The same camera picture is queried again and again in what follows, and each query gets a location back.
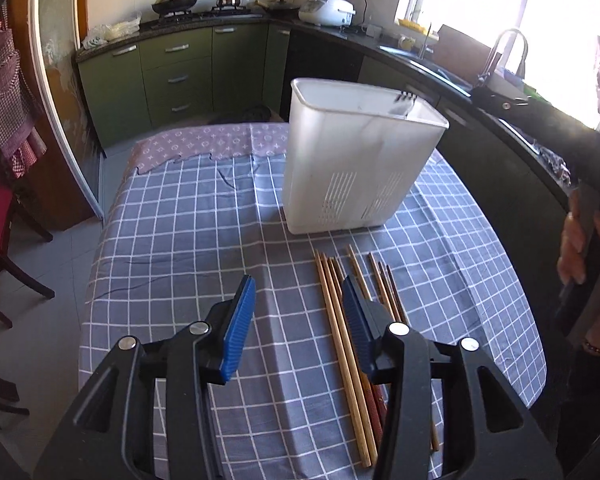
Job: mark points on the white rice cooker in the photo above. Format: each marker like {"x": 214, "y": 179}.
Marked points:
{"x": 325, "y": 10}

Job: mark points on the black wok with lid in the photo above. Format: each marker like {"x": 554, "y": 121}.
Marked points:
{"x": 175, "y": 2}

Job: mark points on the person's right hand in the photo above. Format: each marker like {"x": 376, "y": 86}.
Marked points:
{"x": 570, "y": 245}

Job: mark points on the black pan with lid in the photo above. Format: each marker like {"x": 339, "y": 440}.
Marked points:
{"x": 282, "y": 6}

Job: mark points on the white plastic utensil holder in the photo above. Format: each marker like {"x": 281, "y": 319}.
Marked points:
{"x": 350, "y": 160}

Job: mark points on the yellow mug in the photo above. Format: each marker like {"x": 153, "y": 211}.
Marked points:
{"x": 406, "y": 42}

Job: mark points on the glass sliding door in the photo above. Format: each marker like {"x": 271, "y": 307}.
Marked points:
{"x": 60, "y": 60}

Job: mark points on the black built-in appliance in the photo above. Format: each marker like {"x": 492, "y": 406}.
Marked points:
{"x": 320, "y": 75}

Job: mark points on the checked apron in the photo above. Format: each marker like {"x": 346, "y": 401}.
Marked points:
{"x": 5, "y": 100}

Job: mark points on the black countertop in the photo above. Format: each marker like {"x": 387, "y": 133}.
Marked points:
{"x": 375, "y": 42}

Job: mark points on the wooden cutting board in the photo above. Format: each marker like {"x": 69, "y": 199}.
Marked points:
{"x": 460, "y": 47}

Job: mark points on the steel sink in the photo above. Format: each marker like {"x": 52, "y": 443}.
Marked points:
{"x": 430, "y": 67}

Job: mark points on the row of wooden chopsticks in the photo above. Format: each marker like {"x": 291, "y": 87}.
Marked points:
{"x": 332, "y": 310}

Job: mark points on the blue checked tablecloth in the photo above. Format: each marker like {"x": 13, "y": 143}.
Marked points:
{"x": 180, "y": 235}

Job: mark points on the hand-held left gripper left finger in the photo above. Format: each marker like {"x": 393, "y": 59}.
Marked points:
{"x": 237, "y": 330}

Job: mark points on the gas stove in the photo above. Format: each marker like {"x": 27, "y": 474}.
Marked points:
{"x": 215, "y": 12}

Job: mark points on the yellow windowsill tray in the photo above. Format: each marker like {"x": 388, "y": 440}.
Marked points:
{"x": 415, "y": 26}

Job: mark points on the green kitchen cabinets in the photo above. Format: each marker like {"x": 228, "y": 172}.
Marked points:
{"x": 180, "y": 60}

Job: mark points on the purple patterned cloth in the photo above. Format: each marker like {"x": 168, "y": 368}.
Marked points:
{"x": 190, "y": 142}

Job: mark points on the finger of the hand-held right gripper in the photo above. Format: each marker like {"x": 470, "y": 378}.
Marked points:
{"x": 502, "y": 101}

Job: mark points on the slim steel faucet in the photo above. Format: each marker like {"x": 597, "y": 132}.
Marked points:
{"x": 428, "y": 35}

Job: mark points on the white plastic bags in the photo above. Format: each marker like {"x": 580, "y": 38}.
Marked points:
{"x": 112, "y": 32}

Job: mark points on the tall arched steel faucet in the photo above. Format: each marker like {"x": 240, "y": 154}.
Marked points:
{"x": 495, "y": 45}

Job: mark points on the window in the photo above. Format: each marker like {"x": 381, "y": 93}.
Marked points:
{"x": 555, "y": 10}

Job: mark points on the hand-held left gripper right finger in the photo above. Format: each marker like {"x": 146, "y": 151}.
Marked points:
{"x": 360, "y": 330}

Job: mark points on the person's right forearm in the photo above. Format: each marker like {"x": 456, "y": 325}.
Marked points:
{"x": 595, "y": 400}

